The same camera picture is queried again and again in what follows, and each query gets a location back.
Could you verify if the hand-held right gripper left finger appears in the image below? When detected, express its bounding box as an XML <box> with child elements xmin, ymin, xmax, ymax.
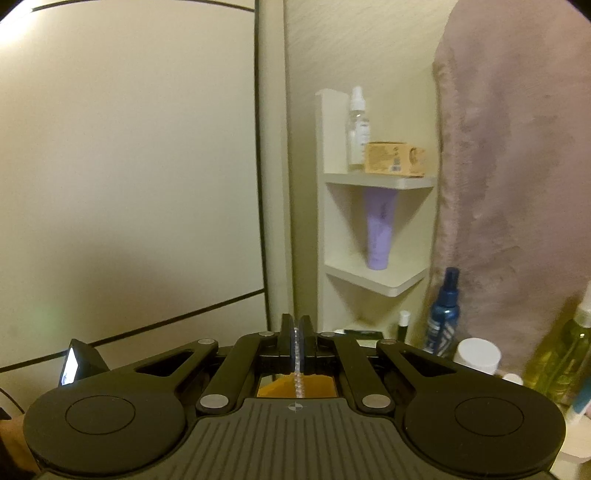
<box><xmin>134</xmin><ymin>314</ymin><xmax>296</xmax><ymax>415</ymax></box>

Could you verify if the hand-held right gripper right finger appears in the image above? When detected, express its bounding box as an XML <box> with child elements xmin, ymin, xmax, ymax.
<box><xmin>299</xmin><ymin>315</ymin><xmax>457</xmax><ymax>411</ymax></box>

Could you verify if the yellow plastic basket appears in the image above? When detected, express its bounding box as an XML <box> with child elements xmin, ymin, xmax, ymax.
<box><xmin>256</xmin><ymin>374</ymin><xmax>337</xmax><ymax>398</ymax></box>

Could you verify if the person's left forearm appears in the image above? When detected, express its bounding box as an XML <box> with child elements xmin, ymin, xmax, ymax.
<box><xmin>0</xmin><ymin>413</ymin><xmax>37</xmax><ymax>477</ymax></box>

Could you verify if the black pen with white tip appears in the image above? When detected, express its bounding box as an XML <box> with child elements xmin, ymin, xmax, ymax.
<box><xmin>333</xmin><ymin>328</ymin><xmax>384</xmax><ymax>342</ymax></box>

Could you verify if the cream corner shelf unit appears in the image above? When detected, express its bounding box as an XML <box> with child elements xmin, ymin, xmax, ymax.
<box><xmin>315</xmin><ymin>88</ymin><xmax>591</xmax><ymax>467</ymax></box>

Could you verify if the purple tube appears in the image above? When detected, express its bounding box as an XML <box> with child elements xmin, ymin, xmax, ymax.
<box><xmin>363</xmin><ymin>189</ymin><xmax>398</xmax><ymax>271</ymax></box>

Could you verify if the blue spray bottle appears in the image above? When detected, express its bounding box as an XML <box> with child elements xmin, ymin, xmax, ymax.
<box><xmin>424</xmin><ymin>267</ymin><xmax>461</xmax><ymax>358</ymax></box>

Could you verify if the white cream jar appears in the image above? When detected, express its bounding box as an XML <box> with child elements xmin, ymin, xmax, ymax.
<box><xmin>452</xmin><ymin>338</ymin><xmax>502</xmax><ymax>377</ymax></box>

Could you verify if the tan cardboard box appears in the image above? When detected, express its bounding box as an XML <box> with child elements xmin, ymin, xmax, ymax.
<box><xmin>364</xmin><ymin>141</ymin><xmax>428</xmax><ymax>178</ymax></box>

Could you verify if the clear spray bottle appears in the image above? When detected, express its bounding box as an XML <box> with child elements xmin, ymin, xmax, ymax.
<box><xmin>346</xmin><ymin>86</ymin><xmax>373</xmax><ymax>172</ymax></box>

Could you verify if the green spray bottle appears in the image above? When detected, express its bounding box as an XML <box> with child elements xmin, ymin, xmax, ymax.
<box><xmin>524</xmin><ymin>281</ymin><xmax>591</xmax><ymax>408</ymax></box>

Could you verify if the hanging pink fleece blanket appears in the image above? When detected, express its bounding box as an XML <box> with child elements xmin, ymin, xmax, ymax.
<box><xmin>431</xmin><ymin>0</ymin><xmax>591</xmax><ymax>380</ymax></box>

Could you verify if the white and blue tube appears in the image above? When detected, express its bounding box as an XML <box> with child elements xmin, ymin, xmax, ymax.
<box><xmin>566</xmin><ymin>387</ymin><xmax>591</xmax><ymax>428</ymax></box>

